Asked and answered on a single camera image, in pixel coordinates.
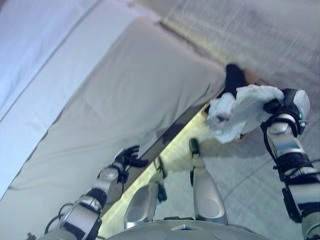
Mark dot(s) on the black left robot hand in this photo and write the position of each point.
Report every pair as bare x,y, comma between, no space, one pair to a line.
130,157

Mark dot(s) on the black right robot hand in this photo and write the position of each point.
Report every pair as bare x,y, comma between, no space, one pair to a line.
288,105

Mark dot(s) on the white garment with blue label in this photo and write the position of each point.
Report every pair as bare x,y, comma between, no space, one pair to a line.
255,107

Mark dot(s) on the black garment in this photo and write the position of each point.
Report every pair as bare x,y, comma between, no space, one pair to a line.
235,77

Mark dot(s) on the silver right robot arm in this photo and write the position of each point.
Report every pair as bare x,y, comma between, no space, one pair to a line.
287,145

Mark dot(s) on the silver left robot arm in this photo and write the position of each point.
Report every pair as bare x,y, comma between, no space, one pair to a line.
82,217

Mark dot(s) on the brown wicker basket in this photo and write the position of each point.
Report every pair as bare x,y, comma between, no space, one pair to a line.
252,77

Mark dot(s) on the grey bed blanket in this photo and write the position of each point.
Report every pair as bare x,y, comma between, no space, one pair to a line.
137,87

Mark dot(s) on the robot legs and torso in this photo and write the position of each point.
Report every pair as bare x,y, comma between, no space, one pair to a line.
172,127

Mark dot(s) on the white duvet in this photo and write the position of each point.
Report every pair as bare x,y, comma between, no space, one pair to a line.
37,62

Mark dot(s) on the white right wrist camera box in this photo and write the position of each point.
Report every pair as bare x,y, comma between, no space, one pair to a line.
302,100

